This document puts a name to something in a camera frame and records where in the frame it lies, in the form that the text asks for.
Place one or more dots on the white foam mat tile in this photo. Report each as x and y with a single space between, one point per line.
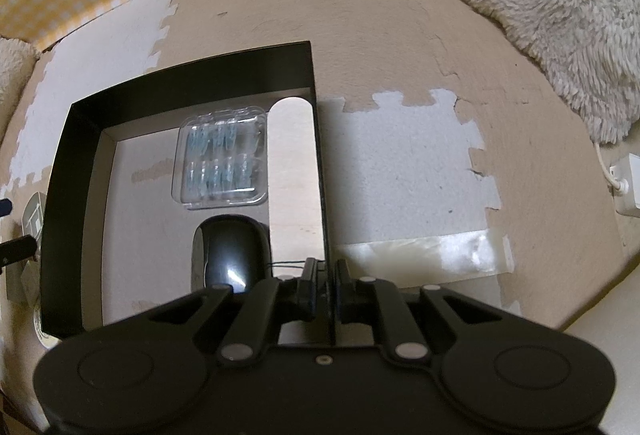
400 165
100 65

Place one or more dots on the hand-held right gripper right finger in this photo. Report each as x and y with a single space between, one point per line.
342 290

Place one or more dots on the white power strip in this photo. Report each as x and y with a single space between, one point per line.
627 185

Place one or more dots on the white round device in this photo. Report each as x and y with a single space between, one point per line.
47 330

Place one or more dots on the clear plastic case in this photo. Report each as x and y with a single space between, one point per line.
220 155

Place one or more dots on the light wooden board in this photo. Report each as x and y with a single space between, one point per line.
295 175

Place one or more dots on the black computer mouse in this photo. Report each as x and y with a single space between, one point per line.
230 255

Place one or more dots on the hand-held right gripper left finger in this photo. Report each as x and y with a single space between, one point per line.
311 290

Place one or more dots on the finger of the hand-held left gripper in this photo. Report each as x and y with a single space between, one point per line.
5 207
17 249

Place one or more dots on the black box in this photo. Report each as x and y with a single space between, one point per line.
200 75

